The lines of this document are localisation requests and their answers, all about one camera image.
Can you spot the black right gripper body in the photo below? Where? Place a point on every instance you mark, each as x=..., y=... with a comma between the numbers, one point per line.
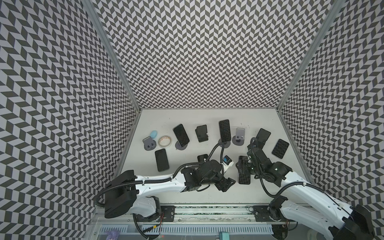
x=248, y=163

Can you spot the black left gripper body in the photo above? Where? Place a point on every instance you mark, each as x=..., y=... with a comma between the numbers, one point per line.
x=223, y=185

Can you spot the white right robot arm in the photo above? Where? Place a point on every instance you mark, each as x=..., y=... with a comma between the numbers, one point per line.
x=304, y=203

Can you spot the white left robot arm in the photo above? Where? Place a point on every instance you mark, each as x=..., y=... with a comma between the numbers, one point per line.
x=129, y=193

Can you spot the purple round stand purple phone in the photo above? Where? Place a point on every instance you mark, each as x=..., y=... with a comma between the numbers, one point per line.
x=226, y=144

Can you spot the clear packing tape roll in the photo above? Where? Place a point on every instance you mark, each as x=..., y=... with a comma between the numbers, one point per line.
x=165, y=141

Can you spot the light blue earbuds case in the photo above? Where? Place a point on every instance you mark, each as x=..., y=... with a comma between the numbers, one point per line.
x=153, y=134

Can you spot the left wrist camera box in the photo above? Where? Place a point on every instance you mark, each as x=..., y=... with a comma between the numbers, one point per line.
x=226, y=163

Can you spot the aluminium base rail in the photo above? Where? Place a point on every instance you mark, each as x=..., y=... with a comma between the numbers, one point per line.
x=192, y=220

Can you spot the aluminium corner post right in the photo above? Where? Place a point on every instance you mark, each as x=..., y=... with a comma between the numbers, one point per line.
x=321, y=34

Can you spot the aluminium corner post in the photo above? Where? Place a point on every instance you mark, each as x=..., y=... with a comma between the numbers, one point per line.
x=321, y=34
x=94, y=18

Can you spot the aluminium corner post left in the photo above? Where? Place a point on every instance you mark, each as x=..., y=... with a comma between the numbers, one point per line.
x=94, y=18

